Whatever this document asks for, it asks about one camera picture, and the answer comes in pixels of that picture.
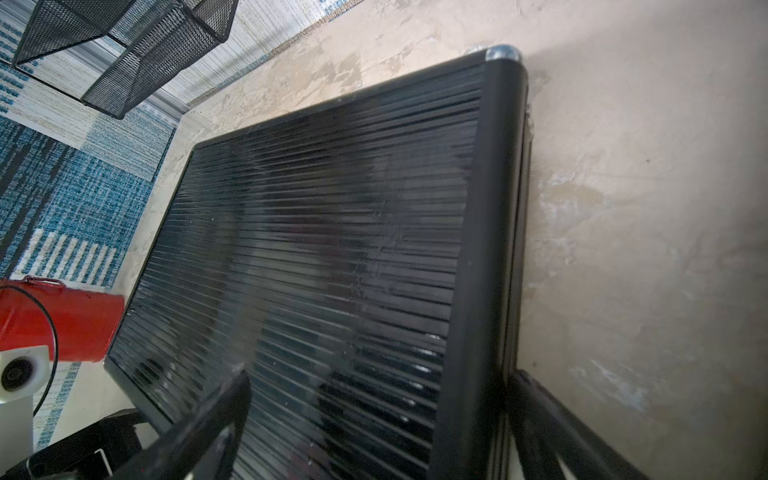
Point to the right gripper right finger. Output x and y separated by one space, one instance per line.
550 439

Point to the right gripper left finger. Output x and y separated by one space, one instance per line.
204 444

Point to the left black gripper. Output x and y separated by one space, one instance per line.
95 452

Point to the black poker set case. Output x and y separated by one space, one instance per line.
360 261

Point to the red pencil cup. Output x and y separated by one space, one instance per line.
77 325

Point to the black mesh shelf rack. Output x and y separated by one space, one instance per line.
159 40

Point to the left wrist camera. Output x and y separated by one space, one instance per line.
24 371

